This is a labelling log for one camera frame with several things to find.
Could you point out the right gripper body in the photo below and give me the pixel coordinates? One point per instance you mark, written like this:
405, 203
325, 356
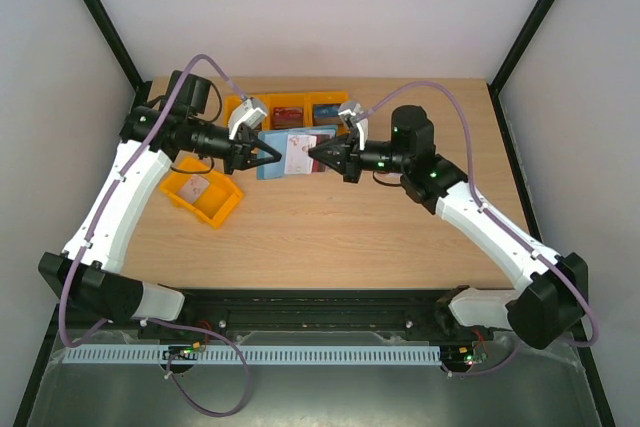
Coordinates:
351, 159

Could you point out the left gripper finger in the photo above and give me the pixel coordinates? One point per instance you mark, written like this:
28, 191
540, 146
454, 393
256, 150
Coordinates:
256, 147
243, 163

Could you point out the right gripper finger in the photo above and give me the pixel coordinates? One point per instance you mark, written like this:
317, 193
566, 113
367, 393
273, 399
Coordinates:
344, 141
333, 158

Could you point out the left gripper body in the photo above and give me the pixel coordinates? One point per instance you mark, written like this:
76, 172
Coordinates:
240, 148

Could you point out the white pink credit card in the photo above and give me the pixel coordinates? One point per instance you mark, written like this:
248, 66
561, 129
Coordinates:
297, 160

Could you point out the teal leather card holder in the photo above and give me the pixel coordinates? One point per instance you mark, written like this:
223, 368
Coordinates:
278, 140

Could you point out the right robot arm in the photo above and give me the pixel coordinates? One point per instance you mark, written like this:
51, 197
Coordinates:
549, 291

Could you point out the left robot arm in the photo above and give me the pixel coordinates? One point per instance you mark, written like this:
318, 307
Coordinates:
87, 274

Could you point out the blue card stack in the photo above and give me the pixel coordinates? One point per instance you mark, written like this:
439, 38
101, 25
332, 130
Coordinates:
325, 114

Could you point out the red card stack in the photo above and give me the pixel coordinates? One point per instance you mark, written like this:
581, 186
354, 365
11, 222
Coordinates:
287, 118

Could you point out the pink card in loose bin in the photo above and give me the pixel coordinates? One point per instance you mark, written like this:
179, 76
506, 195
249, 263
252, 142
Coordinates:
193, 188

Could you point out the middle yellow bin in row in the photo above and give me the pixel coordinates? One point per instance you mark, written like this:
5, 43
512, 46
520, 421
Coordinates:
284, 100

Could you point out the loose yellow bin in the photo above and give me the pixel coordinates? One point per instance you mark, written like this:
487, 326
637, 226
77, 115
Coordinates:
216, 204

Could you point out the right yellow bin in row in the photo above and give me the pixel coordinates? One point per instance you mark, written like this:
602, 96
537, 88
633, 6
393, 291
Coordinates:
323, 97

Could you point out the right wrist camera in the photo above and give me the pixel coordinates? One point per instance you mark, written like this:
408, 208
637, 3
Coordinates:
353, 117

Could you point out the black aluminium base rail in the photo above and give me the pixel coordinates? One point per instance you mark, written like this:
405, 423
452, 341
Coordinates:
413, 315

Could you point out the slotted white cable duct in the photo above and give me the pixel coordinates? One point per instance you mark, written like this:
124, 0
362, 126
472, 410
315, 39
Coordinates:
141, 354

